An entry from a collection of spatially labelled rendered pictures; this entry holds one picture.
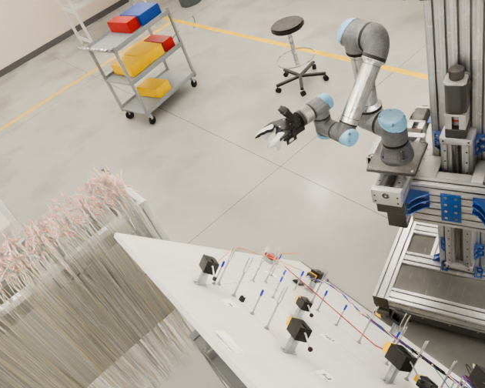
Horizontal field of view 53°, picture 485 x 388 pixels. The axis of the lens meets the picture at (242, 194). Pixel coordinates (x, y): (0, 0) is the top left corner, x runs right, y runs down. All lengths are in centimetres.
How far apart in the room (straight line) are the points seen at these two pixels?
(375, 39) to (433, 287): 157
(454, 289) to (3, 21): 824
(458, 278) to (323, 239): 103
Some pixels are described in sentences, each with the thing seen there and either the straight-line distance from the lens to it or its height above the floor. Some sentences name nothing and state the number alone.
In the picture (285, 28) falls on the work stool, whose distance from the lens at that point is 504.
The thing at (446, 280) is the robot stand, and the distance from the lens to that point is 308.
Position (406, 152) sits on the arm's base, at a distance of 232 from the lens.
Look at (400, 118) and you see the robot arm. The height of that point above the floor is 138.
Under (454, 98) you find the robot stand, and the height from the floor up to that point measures 146.
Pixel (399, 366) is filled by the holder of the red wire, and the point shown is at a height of 132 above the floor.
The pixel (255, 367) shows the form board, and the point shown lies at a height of 163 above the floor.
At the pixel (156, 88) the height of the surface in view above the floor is 30.
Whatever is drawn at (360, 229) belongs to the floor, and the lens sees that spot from 365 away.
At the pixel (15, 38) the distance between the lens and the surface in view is 960.
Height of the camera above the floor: 270
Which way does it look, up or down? 40 degrees down
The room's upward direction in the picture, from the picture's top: 23 degrees counter-clockwise
